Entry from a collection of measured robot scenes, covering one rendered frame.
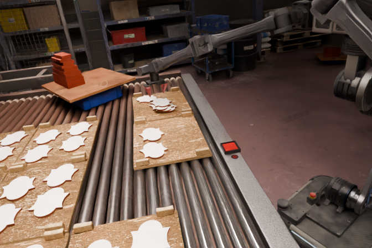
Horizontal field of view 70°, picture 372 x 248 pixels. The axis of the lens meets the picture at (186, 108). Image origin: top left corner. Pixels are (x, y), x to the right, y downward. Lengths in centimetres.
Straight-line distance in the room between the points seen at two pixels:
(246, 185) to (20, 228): 81
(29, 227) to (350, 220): 170
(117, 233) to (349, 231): 142
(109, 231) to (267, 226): 51
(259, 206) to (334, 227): 96
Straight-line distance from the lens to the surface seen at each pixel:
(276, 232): 96
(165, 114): 160
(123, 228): 97
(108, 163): 131
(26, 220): 116
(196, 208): 101
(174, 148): 128
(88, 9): 607
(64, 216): 110
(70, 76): 201
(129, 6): 552
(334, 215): 201
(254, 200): 104
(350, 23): 83
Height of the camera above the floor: 164
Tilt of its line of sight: 25 degrees down
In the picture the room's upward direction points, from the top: 5 degrees counter-clockwise
